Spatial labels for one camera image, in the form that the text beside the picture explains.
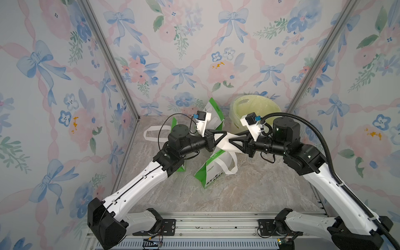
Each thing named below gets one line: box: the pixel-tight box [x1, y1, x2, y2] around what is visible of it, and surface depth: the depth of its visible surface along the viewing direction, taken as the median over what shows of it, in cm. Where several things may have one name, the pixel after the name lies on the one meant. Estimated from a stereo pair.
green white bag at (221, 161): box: [193, 146, 239, 190], surface depth 74 cm
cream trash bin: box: [229, 94, 282, 133], surface depth 93 cm
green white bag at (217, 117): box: [203, 97, 225, 131], surface depth 91 cm
